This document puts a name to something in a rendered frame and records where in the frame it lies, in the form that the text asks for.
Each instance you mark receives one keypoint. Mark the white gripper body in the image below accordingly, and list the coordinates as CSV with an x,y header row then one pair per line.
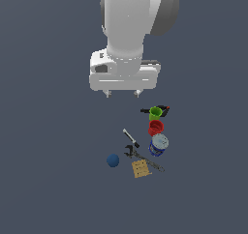
x,y
122,80

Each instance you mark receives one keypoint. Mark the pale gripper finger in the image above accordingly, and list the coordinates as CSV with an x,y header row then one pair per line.
x,y
107,93
138,93

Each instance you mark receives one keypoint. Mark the green cup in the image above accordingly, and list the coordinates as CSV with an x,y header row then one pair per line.
x,y
155,113

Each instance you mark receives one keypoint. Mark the black clamp with red tip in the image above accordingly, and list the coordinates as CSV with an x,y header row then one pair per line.
x,y
164,111

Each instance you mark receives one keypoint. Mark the red cup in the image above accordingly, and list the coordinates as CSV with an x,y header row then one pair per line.
x,y
156,128

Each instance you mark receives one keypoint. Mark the grey metal tool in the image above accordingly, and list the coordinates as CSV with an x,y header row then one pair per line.
x,y
130,138

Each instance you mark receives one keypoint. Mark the blue can with grey lid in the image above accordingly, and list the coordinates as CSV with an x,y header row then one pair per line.
x,y
158,145

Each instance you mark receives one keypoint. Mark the grey adjustable wrench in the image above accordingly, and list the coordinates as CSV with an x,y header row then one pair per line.
x,y
142,158

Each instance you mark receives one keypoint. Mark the blue ball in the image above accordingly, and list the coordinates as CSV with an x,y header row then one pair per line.
x,y
113,160

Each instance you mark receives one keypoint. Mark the tan wooden block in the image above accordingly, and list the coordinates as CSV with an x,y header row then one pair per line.
x,y
141,168

